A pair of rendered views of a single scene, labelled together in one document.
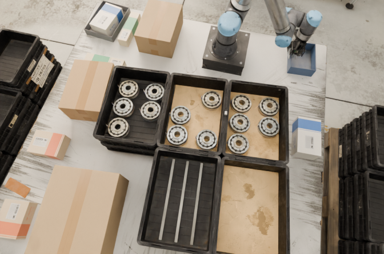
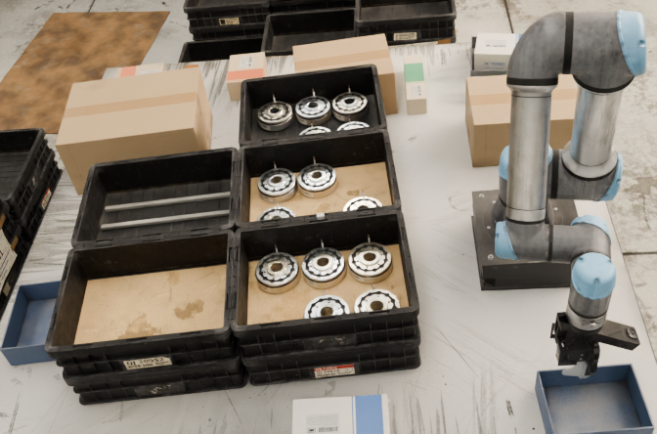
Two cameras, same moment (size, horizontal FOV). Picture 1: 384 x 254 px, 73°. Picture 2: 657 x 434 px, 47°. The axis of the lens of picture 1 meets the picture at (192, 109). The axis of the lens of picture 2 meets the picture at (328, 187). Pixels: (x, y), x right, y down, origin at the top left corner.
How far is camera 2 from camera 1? 1.48 m
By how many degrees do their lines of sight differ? 49
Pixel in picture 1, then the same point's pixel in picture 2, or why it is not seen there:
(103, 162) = (234, 142)
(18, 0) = (586, 3)
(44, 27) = not seen: hidden behind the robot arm
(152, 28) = (495, 95)
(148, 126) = not seen: hidden behind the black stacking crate
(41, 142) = (245, 63)
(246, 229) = (120, 317)
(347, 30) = not seen: outside the picture
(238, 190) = (188, 292)
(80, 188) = (168, 99)
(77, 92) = (324, 55)
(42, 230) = (112, 86)
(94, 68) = (374, 57)
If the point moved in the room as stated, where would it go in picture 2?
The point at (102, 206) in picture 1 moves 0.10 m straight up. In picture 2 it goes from (144, 125) to (134, 98)
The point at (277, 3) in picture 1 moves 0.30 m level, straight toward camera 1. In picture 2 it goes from (514, 135) to (360, 127)
